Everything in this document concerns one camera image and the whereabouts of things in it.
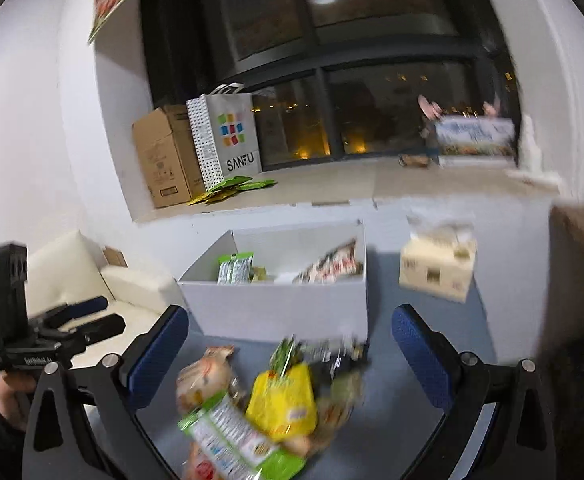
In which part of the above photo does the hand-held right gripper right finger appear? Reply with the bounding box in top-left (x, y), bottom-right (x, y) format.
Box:
top-left (391, 304), bottom-right (558, 480)

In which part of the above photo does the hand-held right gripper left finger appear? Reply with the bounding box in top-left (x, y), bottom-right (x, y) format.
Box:
top-left (22, 304), bottom-right (190, 480)

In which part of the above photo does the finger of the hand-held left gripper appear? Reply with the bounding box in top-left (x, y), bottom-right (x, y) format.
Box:
top-left (28, 296), bottom-right (109, 330)
top-left (57, 313), bottom-right (127, 347)

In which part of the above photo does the white storage box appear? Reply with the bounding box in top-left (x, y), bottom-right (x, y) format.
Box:
top-left (177, 219), bottom-right (369, 347)

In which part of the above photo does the person's left hand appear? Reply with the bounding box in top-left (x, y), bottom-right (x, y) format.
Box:
top-left (0, 372), bottom-right (39, 433)

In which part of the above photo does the white sofa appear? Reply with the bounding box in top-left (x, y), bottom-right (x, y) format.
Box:
top-left (0, 230), bottom-right (189, 361)

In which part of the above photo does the clear bread packet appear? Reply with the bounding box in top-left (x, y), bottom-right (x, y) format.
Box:
top-left (176, 345), bottom-right (239, 413)

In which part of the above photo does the small brown cardboard piece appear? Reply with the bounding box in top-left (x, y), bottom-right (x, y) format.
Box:
top-left (103, 246), bottom-right (129, 268)

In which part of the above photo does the dark snack packet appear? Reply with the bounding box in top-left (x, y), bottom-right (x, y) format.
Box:
top-left (292, 239), bottom-right (364, 286)
top-left (317, 337), bottom-right (371, 374)

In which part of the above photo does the cream printed carton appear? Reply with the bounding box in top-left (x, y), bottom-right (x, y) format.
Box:
top-left (398, 216), bottom-right (479, 304)

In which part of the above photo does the green white snack packet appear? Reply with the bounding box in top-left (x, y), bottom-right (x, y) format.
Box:
top-left (216, 251), bottom-right (256, 286)
top-left (178, 391), bottom-right (306, 480)

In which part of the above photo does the yellow snack packet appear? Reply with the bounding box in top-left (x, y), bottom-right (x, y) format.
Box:
top-left (245, 339), bottom-right (319, 442)

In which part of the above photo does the brown cardboard box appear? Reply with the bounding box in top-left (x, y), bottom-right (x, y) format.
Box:
top-left (132, 105), bottom-right (206, 209)

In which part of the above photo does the brown wooden furniture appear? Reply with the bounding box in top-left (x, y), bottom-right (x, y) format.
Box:
top-left (532, 204), bottom-right (584, 480)

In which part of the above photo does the pile of green yellow packets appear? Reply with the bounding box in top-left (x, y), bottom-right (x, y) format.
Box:
top-left (187, 175), bottom-right (278, 207)

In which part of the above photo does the white shopping bag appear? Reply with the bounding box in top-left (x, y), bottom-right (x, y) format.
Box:
top-left (187, 82), bottom-right (264, 193)

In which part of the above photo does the long printed box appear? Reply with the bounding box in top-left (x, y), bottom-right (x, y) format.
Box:
top-left (434, 116), bottom-right (517, 167)

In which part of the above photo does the dark window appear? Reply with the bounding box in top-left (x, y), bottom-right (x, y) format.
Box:
top-left (139, 0), bottom-right (523, 172)

